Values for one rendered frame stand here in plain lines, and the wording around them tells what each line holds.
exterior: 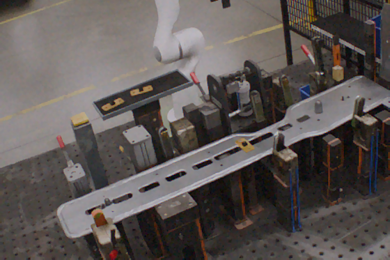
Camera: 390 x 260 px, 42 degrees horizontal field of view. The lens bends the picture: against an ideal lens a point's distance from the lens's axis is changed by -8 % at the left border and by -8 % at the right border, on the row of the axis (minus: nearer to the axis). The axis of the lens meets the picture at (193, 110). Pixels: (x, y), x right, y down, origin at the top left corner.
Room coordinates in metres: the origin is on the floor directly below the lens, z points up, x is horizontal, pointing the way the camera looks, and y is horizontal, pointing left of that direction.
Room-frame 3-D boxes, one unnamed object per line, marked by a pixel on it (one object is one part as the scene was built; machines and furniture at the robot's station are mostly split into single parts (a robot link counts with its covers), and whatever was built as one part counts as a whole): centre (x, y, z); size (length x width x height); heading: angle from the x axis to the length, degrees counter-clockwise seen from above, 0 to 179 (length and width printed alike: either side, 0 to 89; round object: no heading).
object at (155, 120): (1.81, 0.18, 0.92); 0.10 x 0.08 x 0.45; 111
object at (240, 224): (1.55, -0.08, 0.84); 0.17 x 0.06 x 0.29; 21
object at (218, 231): (1.51, 0.04, 0.84); 0.13 x 0.11 x 0.29; 21
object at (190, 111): (1.75, 0.01, 0.90); 0.05 x 0.05 x 0.40; 21
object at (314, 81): (1.90, -0.53, 0.88); 0.07 x 0.06 x 0.35; 21
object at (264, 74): (1.86, -0.29, 0.91); 0.07 x 0.05 x 0.42; 21
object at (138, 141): (1.62, 0.21, 0.90); 0.13 x 0.10 x 0.41; 21
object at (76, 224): (1.57, -0.14, 1.00); 1.38 x 0.22 x 0.02; 111
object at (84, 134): (1.72, 0.42, 0.92); 0.08 x 0.08 x 0.44; 21
